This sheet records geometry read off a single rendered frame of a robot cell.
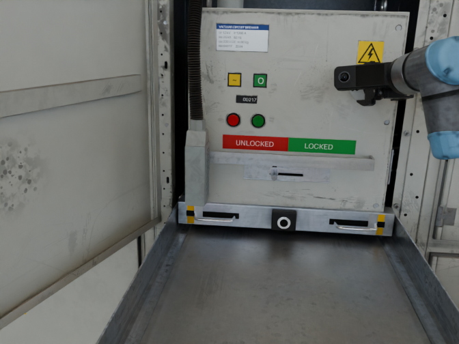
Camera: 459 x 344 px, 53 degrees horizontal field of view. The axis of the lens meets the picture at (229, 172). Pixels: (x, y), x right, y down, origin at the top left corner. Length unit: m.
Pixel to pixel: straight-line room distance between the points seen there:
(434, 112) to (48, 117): 0.68
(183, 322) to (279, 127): 0.51
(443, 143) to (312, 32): 0.42
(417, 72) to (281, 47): 0.37
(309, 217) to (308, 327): 0.38
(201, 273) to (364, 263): 0.37
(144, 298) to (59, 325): 0.63
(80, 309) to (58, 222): 0.52
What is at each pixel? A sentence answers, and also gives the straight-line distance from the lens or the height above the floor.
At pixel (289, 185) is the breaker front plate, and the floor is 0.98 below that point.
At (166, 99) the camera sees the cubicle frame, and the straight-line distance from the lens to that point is 1.19.
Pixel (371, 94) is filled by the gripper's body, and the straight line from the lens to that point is 0.99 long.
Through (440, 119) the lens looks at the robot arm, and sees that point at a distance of 0.82.
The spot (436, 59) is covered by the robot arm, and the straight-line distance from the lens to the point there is 0.80.
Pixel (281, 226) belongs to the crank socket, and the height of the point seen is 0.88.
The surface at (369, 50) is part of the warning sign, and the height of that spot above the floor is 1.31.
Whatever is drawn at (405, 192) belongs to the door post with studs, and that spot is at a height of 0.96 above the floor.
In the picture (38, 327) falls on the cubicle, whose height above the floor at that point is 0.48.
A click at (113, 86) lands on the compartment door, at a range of 1.05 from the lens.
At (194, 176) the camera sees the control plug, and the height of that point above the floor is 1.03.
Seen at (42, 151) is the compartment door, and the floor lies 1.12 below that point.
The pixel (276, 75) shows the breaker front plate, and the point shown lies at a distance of 1.10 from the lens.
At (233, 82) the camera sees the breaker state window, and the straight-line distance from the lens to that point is 1.11.
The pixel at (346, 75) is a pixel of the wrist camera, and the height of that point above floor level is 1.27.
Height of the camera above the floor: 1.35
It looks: 17 degrees down
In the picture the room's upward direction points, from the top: 1 degrees clockwise
